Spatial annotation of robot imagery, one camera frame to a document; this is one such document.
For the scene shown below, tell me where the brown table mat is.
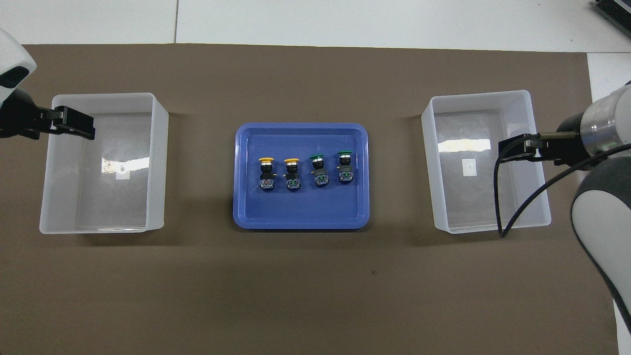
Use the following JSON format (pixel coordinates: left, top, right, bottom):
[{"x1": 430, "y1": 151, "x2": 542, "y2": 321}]
[{"x1": 0, "y1": 43, "x2": 619, "y2": 355}]

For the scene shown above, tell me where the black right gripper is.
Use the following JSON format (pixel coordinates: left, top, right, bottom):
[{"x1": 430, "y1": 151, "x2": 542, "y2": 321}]
[{"x1": 499, "y1": 112, "x2": 593, "y2": 167}]

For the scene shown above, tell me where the dark ribbed device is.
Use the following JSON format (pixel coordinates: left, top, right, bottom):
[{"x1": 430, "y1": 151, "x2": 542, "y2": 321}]
[{"x1": 592, "y1": 0, "x2": 631, "y2": 28}]

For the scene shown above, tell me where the blue plastic tray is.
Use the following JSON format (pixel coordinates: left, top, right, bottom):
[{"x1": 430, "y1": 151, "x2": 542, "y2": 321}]
[{"x1": 233, "y1": 122, "x2": 370, "y2": 230}]

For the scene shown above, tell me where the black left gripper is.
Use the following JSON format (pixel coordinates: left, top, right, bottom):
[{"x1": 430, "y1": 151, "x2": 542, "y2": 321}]
[{"x1": 0, "y1": 89, "x2": 96, "y2": 141}]

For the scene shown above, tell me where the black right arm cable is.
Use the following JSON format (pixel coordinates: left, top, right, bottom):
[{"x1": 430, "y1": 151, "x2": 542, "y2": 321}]
[{"x1": 494, "y1": 133, "x2": 631, "y2": 239}]

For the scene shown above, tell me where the yellow push button switch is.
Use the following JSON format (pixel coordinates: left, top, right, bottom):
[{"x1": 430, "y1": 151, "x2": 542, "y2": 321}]
[
  {"x1": 258, "y1": 157, "x2": 276, "y2": 191},
  {"x1": 283, "y1": 158, "x2": 302, "y2": 191}
]

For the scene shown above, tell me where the green push button switch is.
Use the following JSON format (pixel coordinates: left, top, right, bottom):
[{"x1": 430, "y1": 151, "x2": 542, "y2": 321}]
[
  {"x1": 337, "y1": 151, "x2": 354, "y2": 185},
  {"x1": 309, "y1": 154, "x2": 330, "y2": 188}
]

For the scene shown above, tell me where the translucent white plastic box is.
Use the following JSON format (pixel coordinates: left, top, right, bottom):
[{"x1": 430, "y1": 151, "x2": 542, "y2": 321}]
[
  {"x1": 421, "y1": 90, "x2": 552, "y2": 234},
  {"x1": 39, "y1": 93, "x2": 169, "y2": 235}
]

